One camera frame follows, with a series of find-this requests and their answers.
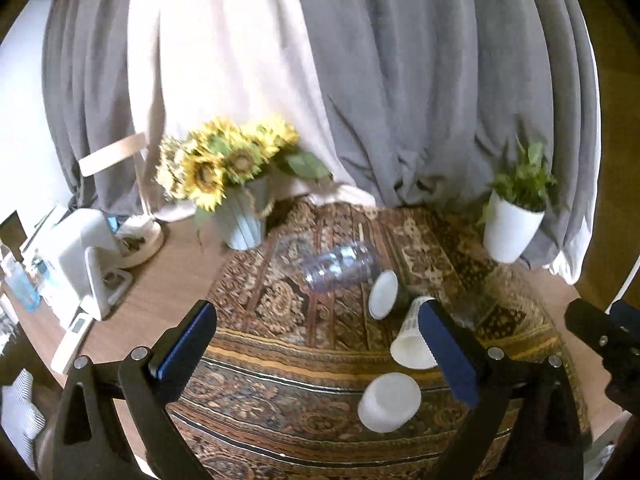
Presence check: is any patterned brown table mat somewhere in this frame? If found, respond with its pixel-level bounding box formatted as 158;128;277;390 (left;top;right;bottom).
165;199;593;480

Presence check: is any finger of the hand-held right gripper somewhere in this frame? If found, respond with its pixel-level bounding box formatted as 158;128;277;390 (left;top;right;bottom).
565;299;640;411

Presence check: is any striped cloth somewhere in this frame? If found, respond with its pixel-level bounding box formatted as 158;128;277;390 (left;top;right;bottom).
0;369;47;467

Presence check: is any green potted plant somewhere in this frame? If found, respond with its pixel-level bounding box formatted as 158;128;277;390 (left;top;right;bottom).
477;136;558;225

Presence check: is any white plant pot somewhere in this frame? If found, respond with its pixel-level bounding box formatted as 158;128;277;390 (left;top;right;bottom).
482;190;546;264

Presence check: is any white desk lamp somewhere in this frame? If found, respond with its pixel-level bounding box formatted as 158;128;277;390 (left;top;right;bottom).
79;132;166;268

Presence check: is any sunflower bouquet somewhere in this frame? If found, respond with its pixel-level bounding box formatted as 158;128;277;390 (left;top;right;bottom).
155;114;333;213

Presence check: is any white plastic cup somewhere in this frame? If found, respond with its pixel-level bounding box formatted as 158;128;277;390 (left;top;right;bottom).
357;372;423;433

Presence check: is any clear plastic cup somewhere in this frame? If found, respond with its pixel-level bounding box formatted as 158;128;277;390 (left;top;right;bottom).
300;242;379;293

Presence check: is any blue transparent bottle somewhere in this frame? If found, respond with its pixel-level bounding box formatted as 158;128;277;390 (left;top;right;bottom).
1;255;42;312

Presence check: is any light blue slatted vase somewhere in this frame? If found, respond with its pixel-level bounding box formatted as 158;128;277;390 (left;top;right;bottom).
214;176;276;251

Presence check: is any white ribbed paper cup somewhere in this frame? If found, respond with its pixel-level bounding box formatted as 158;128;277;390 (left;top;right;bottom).
390;296;437;371

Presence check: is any grey curtain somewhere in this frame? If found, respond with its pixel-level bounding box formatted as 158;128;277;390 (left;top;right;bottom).
42;0;601;281

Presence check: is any green cup with white inside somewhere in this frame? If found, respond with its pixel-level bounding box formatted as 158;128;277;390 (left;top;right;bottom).
368;269;416;321

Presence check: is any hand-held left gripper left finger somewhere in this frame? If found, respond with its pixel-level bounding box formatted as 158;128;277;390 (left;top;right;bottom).
52;300;218;480

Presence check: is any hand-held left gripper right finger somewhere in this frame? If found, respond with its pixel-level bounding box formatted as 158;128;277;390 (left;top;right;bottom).
417;300;586;480

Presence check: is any white sheer curtain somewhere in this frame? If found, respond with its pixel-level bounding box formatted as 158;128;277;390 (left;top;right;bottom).
127;0;373;223

